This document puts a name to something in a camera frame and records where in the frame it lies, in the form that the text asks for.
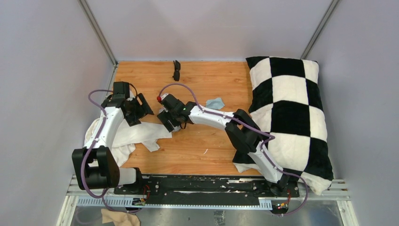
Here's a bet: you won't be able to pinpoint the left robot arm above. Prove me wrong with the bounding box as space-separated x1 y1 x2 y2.
72 81 153 194

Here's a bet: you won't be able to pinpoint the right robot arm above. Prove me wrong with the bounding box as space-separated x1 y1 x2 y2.
157 94 289 197

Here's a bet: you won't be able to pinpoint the black sunglasses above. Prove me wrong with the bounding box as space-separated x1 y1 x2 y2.
173 60 181 81

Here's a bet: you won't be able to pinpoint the white crumpled cloth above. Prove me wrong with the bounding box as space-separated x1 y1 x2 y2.
83 117 173 169

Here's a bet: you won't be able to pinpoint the blue cleaning cloth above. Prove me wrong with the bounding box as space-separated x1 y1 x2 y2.
206 97 225 110

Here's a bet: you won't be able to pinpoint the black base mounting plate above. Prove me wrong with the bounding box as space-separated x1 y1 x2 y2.
114 175 298 200

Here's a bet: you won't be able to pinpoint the beige cloth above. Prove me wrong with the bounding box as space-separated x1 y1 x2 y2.
101 209 141 226

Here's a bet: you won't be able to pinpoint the black white checkered pillow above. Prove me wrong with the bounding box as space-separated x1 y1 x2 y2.
246 56 334 195

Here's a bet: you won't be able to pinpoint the aluminium frame rail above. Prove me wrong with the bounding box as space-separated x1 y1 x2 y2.
66 178 351 210

